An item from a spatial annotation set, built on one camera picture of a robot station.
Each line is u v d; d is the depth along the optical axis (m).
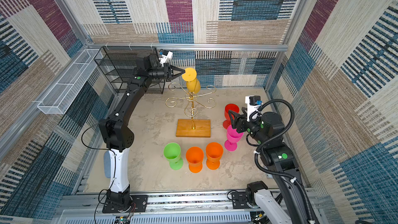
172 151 0.80
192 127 0.97
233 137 0.78
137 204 0.73
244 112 0.66
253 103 0.53
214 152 0.80
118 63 1.05
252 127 0.55
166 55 0.76
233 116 0.58
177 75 0.76
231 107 0.89
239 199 0.74
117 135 0.56
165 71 0.72
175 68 0.76
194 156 0.77
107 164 0.83
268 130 0.46
